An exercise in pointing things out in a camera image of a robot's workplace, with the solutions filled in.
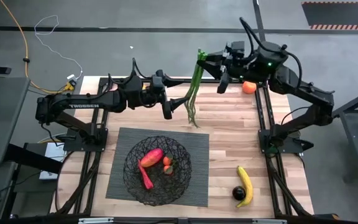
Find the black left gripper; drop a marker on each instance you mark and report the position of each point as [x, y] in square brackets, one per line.
[165, 99]

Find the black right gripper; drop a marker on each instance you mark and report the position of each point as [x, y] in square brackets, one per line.
[236, 70]

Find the green long bean bundle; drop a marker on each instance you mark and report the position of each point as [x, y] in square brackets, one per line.
[194, 90]

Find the orange fruit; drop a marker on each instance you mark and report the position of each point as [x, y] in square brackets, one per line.
[250, 88]

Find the tangerine pair with leaves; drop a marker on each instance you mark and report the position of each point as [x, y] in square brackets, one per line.
[167, 161]

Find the red yellow mango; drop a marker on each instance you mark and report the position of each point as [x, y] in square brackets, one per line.
[151, 157]

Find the grey woven placemat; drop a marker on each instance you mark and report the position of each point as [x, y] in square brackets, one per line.
[200, 174]

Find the red chili pepper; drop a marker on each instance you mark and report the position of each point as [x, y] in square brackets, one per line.
[146, 180]

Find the yellow banana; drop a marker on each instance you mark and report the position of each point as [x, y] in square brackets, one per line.
[245, 183]

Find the black plum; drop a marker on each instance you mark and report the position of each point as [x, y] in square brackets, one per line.
[238, 193]

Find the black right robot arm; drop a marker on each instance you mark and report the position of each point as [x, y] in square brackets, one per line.
[306, 93]

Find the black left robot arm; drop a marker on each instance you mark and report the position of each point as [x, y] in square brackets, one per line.
[82, 105]

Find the white power adapter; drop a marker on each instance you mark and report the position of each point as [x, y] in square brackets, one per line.
[71, 76]

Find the black hazard striped floor mat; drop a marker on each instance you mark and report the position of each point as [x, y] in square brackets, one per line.
[337, 14]

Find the white box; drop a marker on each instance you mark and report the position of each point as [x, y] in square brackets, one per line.
[56, 152]

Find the black aluminium table frame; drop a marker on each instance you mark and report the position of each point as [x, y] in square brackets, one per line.
[259, 109]

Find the silver bracket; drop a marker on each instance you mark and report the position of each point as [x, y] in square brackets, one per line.
[269, 221]
[95, 220]

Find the black camera rig stand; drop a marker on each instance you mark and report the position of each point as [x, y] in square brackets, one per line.
[357, 149]

